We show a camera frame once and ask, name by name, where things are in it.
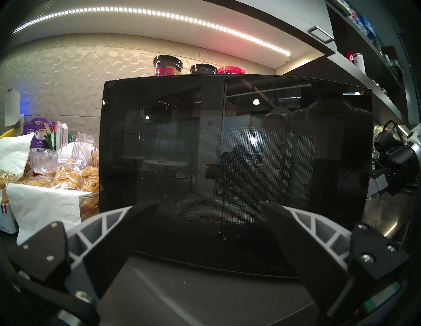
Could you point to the white plug-in wall device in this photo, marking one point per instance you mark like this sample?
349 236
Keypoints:
12 108

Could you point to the green red tea packets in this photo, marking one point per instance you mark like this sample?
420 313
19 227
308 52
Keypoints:
61 134

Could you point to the clear jar red lid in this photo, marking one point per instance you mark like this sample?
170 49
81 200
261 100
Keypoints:
231 70

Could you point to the dark upper cabinet door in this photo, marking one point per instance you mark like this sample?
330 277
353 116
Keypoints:
279 19

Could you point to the white box French flag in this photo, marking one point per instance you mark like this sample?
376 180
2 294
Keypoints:
6 217

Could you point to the large white paper napkin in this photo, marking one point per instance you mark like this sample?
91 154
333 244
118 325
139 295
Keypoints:
42 207

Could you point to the white plastic forks bundle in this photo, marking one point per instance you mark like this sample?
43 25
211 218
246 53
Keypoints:
74 152

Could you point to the snack jar yellow label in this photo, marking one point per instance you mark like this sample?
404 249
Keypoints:
203 69

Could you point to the snack jar red label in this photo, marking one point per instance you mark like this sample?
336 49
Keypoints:
167 65

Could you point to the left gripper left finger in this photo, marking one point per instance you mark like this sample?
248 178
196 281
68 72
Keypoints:
108 243

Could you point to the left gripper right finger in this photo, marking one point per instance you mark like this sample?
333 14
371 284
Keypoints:
306 249

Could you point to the purple biscotti bag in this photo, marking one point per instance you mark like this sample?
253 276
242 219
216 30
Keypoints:
36 126

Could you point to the wooden stirrer sticks bundle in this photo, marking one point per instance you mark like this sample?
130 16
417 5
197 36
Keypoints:
95 159

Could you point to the LED light strip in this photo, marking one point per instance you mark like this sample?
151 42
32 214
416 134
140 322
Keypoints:
158 13

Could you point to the draped white paper napkin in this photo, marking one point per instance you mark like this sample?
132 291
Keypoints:
14 154

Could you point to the dark open wall shelf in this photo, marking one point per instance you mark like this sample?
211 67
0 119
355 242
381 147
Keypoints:
361 75

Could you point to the stack of red cups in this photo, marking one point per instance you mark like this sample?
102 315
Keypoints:
349 57

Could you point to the red white blue pack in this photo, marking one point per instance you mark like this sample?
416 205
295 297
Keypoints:
354 18

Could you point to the yellow wrapped cake packs pile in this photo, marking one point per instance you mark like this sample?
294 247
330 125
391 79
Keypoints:
67 179

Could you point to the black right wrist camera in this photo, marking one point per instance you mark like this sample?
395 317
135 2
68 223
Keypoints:
384 141

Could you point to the blue box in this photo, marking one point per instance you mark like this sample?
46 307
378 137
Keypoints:
367 28

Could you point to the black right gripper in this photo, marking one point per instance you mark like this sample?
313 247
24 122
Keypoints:
401 167

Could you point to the clear cup of plastic spoons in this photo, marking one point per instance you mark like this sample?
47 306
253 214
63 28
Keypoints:
46 161

